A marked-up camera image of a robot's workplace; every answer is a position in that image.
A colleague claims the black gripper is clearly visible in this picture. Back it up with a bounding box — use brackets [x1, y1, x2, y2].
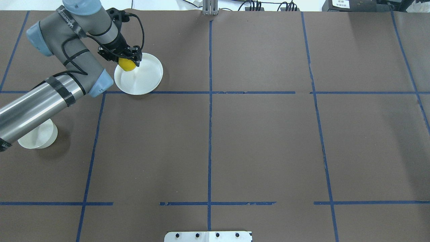
[98, 34, 142, 67]

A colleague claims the white plate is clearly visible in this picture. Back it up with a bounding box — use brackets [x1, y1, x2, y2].
[114, 53, 163, 95]

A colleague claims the white bowl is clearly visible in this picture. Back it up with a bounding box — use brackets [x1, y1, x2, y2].
[17, 119, 58, 150]

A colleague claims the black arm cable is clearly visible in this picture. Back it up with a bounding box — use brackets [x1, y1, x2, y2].
[60, 12, 145, 76]

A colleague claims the aluminium frame post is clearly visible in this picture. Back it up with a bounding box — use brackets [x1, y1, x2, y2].
[202, 0, 219, 15]

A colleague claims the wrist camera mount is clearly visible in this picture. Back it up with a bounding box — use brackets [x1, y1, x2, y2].
[106, 8, 130, 25]

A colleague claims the yellow lemon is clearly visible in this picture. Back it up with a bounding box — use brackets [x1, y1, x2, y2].
[117, 58, 137, 72]

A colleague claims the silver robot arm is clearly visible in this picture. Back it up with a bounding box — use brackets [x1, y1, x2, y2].
[1, 0, 144, 152]

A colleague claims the brown paper table mat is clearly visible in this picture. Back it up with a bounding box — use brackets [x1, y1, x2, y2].
[1, 10, 429, 242]

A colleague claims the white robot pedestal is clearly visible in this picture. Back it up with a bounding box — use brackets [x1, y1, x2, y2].
[164, 231, 253, 242]

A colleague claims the black mini computer box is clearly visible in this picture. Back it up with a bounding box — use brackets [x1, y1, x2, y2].
[321, 0, 391, 12]

